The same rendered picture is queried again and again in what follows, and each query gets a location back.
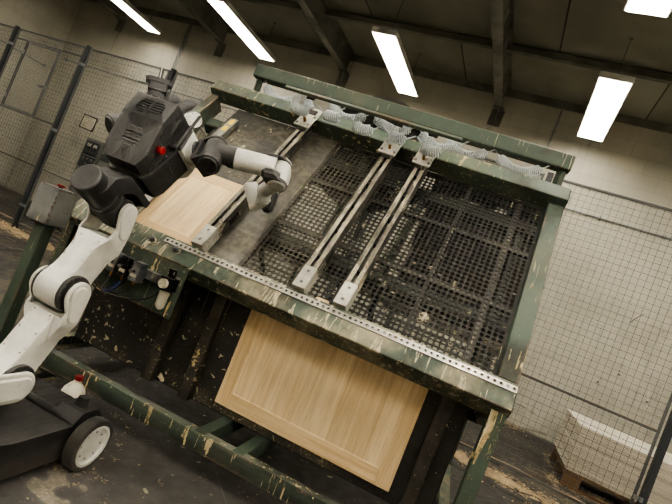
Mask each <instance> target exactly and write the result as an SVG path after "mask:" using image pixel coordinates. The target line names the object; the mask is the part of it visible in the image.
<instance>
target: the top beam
mask: <svg viewBox="0 0 672 504"><path fill-rule="evenodd" d="M211 93H213V94H216V95H219V97H220V100H221V102H220V103H223V104H226V105H229V106H232V107H235V108H238V109H241V110H245V111H248V112H251V113H254V114H257V115H260V116H263V117H266V118H269V119H272V120H275V121H278V122H281V123H284V124H287V125H291V126H294V127H297V125H295V124H293V123H294V122H295V121H296V120H297V119H298V118H299V117H300V115H296V114H294V113H293V112H292V111H290V108H289V107H290V105H291V102H290V101H286V100H283V99H280V98H277V97H274V96H270V95H267V94H264V93H261V92H257V91H254V90H251V89H248V88H245V87H241V86H238V85H235V84H232V83H229V82H225V81H222V80H218V81H217V82H216V83H214V84H213V85H212V86H211ZM322 116H323V113H322V114H321V116H320V117H319V118H318V119H317V120H316V121H315V122H314V123H313V124H312V133H315V134H318V135H321V136H324V137H327V138H330V139H334V140H337V141H340V142H343V143H346V144H349V145H352V146H355V147H358V148H361V149H364V150H367V151H370V152H373V153H376V154H380V155H382V153H381V152H378V150H379V148H380V147H381V146H382V144H383V143H384V141H385V140H386V139H387V135H388V133H387V132H386V131H383V130H380V129H375V130H374V131H373V134H372V135H370V136H361V135H359V134H356V132H354V131H353V130H352V126H353V124H354V123H353V121H351V120H347V119H344V118H341V119H340V121H339V122H338V123H337V124H336V123H331V122H327V121H325V120H323V118H322ZM420 146H421V144H420V142H418V141H415V140H412V139H407V140H406V142H405V144H404V143H403V145H402V146H401V148H400V149H399V151H398V152H397V154H396V155H395V160H398V161H401V162H404V163H407V164H410V165H413V166H416V164H415V163H412V160H413V159H414V157H415V156H416V154H417V152H418V151H419V149H420ZM428 170H429V171H432V172H435V173H438V174H441V175H444V176H447V177H450V178H453V179H456V180H459V181H462V182H465V183H468V184H472V185H475V186H478V187H481V188H484V189H487V190H490V191H493V192H496V193H499V194H502V195H505V196H508V197H511V198H514V199H518V200H521V201H524V202H527V203H530V204H533V205H536V206H539V207H542V208H545V207H546V205H547V203H550V202H552V203H555V204H558V205H561V206H564V208H565V207H566V205H567V203H568V201H569V198H570V194H571V189H569V188H566V187H563V186H559V185H556V184H553V183H550V182H547V181H543V180H540V179H537V178H534V177H531V176H527V175H524V174H521V173H518V172H515V171H511V170H508V169H505V168H502V167H498V166H495V165H492V164H489V163H486V162H482V161H479V160H476V159H473V158H470V157H466V156H463V155H460V154H457V153H453V152H450V151H447V150H445V151H443V152H441V156H439V158H437V156H436V158H434V160H433V162H432V164H431V165H430V167H429V168H428ZM545 209H546V208H545Z"/></svg>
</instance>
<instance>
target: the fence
mask: <svg viewBox="0 0 672 504"><path fill-rule="evenodd" d="M230 120H235V122H234V123H233V124H232V125H230V124H227V123H228V122H229V121H230ZM230 120H228V121H227V122H226V123H225V124H224V125H223V126H222V127H221V128H219V129H218V130H217V131H216V132H215V133H214V134H213V135H217V136H221V137H223V138H224V139H225V138H226V137H227V136H228V135H229V134H231V133H232V132H233V131H234V130H235V129H236V128H237V127H238V126H239V123H238V120H236V119H233V118H231V119H230ZM225 125H226V126H229V127H228V128H227V129H226V130H225V131H223V130H220V129H222V128H223V127H224V126H225ZM213 135H212V136H213ZM145 196H146V198H147V199H148V201H149V202H150V204H151V203H152V202H153V201H154V200H155V199H156V198H157V197H159V196H160V195H159V196H157V197H155V198H154V197H151V196H149V195H146V194H145ZM144 209H145V207H137V211H138V215H139V214H140V213H141V212H142V211H143V210H144ZM138 215H137V216H138Z"/></svg>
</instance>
